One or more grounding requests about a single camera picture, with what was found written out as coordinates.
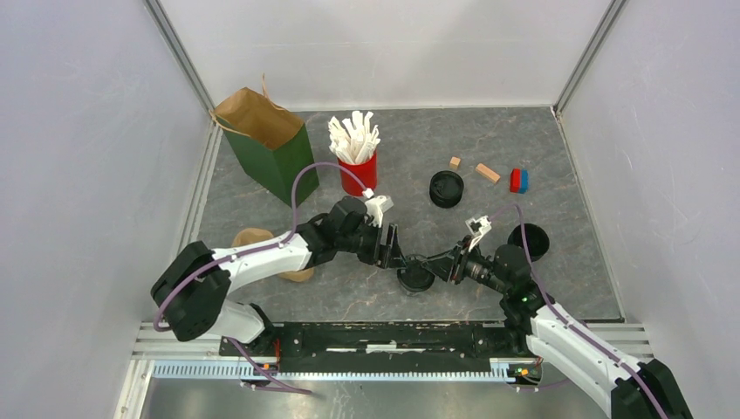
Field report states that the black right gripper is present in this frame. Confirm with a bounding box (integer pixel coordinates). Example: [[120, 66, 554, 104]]
[[421, 237, 509, 296]]

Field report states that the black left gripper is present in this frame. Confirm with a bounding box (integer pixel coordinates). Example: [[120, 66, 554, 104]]
[[337, 218, 408, 269]]

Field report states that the black coffee cup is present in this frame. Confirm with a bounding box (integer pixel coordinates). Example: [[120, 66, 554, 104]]
[[397, 270, 435, 295], [507, 223, 551, 262]]

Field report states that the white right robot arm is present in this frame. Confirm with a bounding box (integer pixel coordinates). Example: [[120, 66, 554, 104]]
[[415, 237, 692, 418]]

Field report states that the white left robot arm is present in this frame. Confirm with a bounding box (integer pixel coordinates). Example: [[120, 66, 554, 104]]
[[150, 196, 405, 356]]

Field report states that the black coffee lid stack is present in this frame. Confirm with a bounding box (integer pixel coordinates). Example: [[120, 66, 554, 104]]
[[428, 170, 465, 209]]

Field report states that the red cup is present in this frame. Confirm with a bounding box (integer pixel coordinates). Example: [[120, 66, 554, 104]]
[[338, 153, 378, 196]]

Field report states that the long wooden block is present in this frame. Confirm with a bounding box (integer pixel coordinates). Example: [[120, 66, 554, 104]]
[[475, 163, 501, 183]]

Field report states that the small wooden cube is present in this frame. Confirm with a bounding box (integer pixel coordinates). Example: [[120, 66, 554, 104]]
[[449, 156, 461, 170]]

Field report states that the red and blue block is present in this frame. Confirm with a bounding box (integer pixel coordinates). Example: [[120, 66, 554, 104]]
[[510, 168, 529, 194]]

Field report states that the white wrapped stirrer bundle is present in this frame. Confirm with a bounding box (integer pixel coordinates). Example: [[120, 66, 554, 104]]
[[327, 111, 380, 165]]

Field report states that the brown cardboard cup carrier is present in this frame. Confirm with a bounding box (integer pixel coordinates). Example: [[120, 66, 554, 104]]
[[231, 228, 314, 283]]

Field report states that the green paper bag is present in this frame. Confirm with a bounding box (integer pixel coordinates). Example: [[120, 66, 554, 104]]
[[210, 81, 319, 205]]

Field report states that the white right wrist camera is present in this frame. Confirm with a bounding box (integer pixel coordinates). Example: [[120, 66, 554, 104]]
[[465, 216, 491, 251]]

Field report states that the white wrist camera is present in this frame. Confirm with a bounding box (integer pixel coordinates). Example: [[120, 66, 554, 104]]
[[362, 189, 394, 227], [465, 216, 491, 251]]

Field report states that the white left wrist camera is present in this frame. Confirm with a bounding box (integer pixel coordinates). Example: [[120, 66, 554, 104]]
[[362, 189, 394, 227]]

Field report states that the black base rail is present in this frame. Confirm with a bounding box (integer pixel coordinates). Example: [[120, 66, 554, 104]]
[[219, 321, 538, 379]]

